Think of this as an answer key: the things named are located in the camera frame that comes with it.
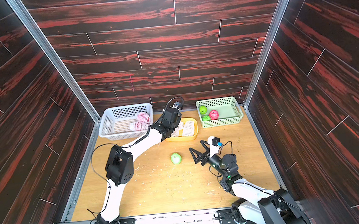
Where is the green plastic mesh basket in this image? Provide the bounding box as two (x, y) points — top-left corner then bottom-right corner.
(196, 96), (243, 128)

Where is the white plastic mesh basket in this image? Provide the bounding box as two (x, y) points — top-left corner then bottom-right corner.
(99, 103), (153, 141)

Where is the white foam net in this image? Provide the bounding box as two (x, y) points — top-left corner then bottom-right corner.
(182, 121), (195, 137)
(171, 121), (184, 138)

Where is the left aluminium frame post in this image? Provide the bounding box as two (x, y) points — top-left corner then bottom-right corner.
(5, 0), (101, 124)

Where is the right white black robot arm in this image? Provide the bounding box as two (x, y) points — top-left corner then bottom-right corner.
(189, 136), (312, 224)

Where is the aluminium frame post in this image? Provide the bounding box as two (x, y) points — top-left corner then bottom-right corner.
(243, 0), (289, 112)
(5, 0), (101, 124)

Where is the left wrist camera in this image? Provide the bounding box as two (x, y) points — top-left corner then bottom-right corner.
(171, 101), (183, 112)

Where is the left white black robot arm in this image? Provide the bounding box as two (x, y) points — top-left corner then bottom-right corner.
(96, 102), (182, 224)

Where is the yellow plastic tub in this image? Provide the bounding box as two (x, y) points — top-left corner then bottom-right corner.
(166, 118), (198, 142)

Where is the right aluminium frame post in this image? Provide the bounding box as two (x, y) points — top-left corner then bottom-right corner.
(243, 0), (289, 112)

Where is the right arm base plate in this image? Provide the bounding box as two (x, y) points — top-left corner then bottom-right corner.
(214, 206), (264, 224)

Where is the green apple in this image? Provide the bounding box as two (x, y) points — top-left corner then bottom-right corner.
(201, 115), (211, 122)
(198, 106), (207, 115)

